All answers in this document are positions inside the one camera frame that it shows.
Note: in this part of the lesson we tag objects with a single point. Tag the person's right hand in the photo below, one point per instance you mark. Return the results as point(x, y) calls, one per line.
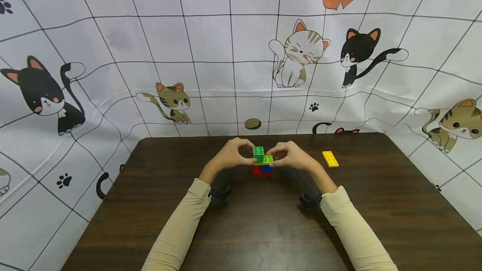
point(297, 157)

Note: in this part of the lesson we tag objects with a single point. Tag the person's left thumb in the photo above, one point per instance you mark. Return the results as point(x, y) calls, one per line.
point(247, 161)

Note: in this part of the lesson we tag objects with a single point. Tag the person's left hand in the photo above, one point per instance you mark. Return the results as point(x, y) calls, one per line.
point(228, 154)

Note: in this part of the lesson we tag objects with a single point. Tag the person's left index finger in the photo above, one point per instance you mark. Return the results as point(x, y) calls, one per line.
point(243, 141)

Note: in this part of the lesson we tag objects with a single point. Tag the lime green toy block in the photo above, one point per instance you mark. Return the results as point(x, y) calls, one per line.
point(267, 159)

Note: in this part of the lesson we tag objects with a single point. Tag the person's right index finger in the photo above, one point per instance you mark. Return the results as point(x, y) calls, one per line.
point(278, 148)

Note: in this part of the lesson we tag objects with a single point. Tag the person's right forearm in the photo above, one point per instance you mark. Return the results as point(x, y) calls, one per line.
point(356, 231)

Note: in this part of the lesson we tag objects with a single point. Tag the blue toy block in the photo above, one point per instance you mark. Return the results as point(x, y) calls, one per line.
point(267, 169)

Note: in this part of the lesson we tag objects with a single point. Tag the red toy block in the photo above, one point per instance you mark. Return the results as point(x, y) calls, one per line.
point(257, 171)

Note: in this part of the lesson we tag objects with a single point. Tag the person's left forearm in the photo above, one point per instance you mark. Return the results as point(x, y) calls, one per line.
point(180, 228)

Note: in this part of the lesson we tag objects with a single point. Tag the black wrist band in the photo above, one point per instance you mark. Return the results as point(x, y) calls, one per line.
point(310, 200)
point(221, 192)

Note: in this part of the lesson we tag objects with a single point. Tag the yellow flat toy block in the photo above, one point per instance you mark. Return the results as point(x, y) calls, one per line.
point(330, 159)

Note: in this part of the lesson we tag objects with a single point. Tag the person's right thumb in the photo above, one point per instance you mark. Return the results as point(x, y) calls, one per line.
point(278, 162)

